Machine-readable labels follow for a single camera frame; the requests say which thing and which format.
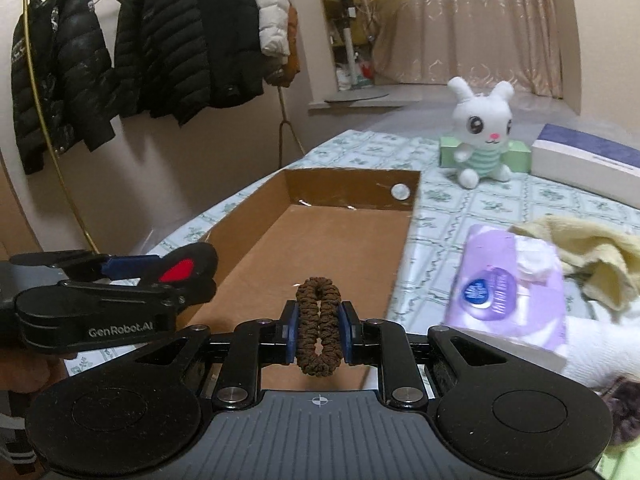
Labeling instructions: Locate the black puffer jacket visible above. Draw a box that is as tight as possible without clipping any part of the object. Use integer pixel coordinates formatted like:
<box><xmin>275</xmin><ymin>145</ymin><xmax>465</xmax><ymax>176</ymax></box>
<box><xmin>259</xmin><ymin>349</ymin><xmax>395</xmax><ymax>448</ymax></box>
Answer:
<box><xmin>11</xmin><ymin>0</ymin><xmax>119</xmax><ymax>174</ymax></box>
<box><xmin>114</xmin><ymin>0</ymin><xmax>265</xmax><ymax>125</ymax></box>

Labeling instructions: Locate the white plush bunny toy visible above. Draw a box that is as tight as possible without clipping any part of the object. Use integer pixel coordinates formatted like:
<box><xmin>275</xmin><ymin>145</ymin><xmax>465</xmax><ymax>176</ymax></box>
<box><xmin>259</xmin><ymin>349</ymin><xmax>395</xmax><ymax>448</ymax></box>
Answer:
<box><xmin>447</xmin><ymin>77</ymin><xmax>514</xmax><ymax>190</ymax></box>

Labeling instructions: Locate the floral tablecloth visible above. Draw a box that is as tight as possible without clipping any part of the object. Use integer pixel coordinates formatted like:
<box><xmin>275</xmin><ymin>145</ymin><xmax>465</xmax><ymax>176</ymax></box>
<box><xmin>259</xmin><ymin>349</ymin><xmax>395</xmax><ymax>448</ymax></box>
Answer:
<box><xmin>142</xmin><ymin>130</ymin><xmax>639</xmax><ymax>332</ymax></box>

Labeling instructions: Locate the cluttered shelf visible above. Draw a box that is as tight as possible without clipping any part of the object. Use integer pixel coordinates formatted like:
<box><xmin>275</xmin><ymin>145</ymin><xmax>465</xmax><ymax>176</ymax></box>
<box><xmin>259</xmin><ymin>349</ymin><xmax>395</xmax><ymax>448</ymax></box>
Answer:
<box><xmin>321</xmin><ymin>0</ymin><xmax>374</xmax><ymax>91</ymax></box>

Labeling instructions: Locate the yellow towel cloth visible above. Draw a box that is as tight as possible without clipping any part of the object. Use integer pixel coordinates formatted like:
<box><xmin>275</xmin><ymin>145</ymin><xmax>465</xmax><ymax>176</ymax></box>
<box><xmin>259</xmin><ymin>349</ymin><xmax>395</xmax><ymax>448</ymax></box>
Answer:
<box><xmin>510</xmin><ymin>216</ymin><xmax>639</xmax><ymax>312</ymax></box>

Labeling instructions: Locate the standing fan base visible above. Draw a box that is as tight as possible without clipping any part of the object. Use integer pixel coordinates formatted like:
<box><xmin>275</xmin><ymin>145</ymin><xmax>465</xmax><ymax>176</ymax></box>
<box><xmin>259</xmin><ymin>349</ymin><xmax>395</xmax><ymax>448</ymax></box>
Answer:
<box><xmin>324</xmin><ymin>27</ymin><xmax>388</xmax><ymax>104</ymax></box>

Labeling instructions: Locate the white sock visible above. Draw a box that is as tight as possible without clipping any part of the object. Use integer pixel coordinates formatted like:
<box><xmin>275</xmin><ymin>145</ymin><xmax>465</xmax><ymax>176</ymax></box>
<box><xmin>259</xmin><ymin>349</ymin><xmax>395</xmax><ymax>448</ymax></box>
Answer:
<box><xmin>561</xmin><ymin>310</ymin><xmax>639</xmax><ymax>389</ymax></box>

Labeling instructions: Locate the black puffer jacket left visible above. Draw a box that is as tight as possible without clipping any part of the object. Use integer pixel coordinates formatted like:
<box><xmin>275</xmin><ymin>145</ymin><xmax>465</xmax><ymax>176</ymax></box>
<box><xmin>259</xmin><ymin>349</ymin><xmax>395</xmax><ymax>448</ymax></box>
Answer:
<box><xmin>11</xmin><ymin>0</ymin><xmax>119</xmax><ymax>174</ymax></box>

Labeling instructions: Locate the black puffer jacket middle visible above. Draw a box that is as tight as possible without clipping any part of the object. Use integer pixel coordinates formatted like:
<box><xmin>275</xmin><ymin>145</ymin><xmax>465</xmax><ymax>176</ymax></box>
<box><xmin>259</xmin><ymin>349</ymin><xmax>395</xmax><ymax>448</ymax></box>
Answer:
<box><xmin>114</xmin><ymin>0</ymin><xmax>265</xmax><ymax>125</ymax></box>

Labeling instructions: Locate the beige curtain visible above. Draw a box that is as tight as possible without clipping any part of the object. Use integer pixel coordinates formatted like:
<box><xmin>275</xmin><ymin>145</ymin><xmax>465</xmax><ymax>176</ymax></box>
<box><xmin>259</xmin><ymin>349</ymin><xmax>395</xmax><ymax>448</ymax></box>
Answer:
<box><xmin>372</xmin><ymin>0</ymin><xmax>563</xmax><ymax>98</ymax></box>

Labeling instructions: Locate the white puffer jacket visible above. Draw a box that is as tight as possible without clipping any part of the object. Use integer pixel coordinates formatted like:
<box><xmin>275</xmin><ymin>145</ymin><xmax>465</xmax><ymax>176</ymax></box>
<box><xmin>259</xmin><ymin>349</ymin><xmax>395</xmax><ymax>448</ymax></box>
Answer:
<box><xmin>255</xmin><ymin>0</ymin><xmax>290</xmax><ymax>61</ymax></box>

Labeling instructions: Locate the white and blue flat box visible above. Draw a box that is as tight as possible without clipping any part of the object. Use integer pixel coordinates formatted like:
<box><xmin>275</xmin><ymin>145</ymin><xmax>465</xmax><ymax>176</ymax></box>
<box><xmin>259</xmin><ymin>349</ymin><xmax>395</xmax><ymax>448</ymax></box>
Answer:
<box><xmin>530</xmin><ymin>124</ymin><xmax>639</xmax><ymax>207</ymax></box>

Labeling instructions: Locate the purple tissue pack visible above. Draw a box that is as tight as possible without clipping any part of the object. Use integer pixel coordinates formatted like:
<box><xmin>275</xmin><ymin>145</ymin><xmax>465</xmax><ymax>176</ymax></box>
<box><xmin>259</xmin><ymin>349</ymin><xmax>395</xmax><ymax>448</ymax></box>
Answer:
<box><xmin>444</xmin><ymin>224</ymin><xmax>568</xmax><ymax>373</ymax></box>

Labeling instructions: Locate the dark patterned scrunchie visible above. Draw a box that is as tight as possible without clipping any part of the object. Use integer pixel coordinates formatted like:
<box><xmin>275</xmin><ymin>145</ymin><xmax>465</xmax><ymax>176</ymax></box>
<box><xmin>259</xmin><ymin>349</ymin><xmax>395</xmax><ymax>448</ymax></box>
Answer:
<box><xmin>600</xmin><ymin>376</ymin><xmax>640</xmax><ymax>446</ymax></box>

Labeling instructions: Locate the orange brown jacket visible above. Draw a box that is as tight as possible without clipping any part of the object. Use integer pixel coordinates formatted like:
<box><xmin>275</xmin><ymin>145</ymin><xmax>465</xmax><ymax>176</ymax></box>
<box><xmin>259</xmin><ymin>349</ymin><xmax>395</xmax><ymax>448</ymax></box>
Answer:
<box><xmin>263</xmin><ymin>3</ymin><xmax>301</xmax><ymax>89</ymax></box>

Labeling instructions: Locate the brown cardboard box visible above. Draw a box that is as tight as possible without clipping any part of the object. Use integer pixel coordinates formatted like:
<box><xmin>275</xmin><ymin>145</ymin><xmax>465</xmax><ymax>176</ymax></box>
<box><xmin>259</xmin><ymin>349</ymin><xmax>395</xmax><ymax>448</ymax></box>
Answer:
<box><xmin>176</xmin><ymin>167</ymin><xmax>422</xmax><ymax>392</ymax></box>

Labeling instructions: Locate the green small box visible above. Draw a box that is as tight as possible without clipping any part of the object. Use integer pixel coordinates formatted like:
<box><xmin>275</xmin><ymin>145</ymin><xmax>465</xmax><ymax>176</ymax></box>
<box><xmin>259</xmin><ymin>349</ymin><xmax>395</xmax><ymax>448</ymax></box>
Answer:
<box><xmin>439</xmin><ymin>136</ymin><xmax>532</xmax><ymax>174</ymax></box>

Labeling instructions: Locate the brown braided hair scrunchie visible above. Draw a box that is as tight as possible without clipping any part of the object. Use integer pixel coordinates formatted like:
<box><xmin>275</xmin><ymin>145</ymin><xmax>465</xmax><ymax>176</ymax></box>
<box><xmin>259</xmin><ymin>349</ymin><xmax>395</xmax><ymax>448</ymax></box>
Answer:
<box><xmin>296</xmin><ymin>276</ymin><xmax>343</xmax><ymax>377</ymax></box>

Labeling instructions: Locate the light green cloth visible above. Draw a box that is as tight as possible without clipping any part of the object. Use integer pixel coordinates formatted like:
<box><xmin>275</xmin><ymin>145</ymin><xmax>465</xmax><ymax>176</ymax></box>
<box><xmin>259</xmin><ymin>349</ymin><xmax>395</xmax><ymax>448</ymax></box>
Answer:
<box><xmin>596</xmin><ymin>440</ymin><xmax>640</xmax><ymax>480</ymax></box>

